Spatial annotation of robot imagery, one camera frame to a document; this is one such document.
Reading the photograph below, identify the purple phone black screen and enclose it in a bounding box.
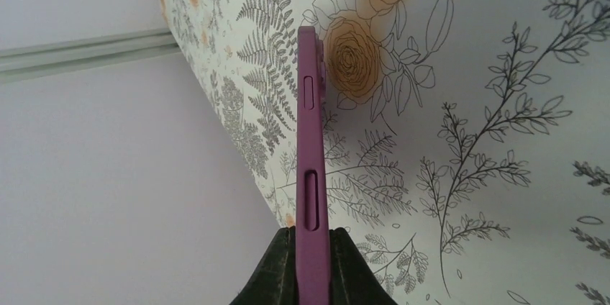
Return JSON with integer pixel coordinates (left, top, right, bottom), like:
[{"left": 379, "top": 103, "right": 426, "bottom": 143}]
[{"left": 296, "top": 26, "right": 331, "bottom": 305}]

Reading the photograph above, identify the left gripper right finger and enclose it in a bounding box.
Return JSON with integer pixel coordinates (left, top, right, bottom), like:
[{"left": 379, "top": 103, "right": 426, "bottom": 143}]
[{"left": 329, "top": 227, "right": 396, "bottom": 305}]

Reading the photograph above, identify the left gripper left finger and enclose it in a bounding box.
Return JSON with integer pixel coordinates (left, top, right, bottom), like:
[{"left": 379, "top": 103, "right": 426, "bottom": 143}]
[{"left": 231, "top": 227, "right": 298, "bottom": 305}]

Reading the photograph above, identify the floral patterned table mat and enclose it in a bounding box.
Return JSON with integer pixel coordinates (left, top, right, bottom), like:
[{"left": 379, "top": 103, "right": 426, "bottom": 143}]
[{"left": 160, "top": 0, "right": 609, "bottom": 304}]

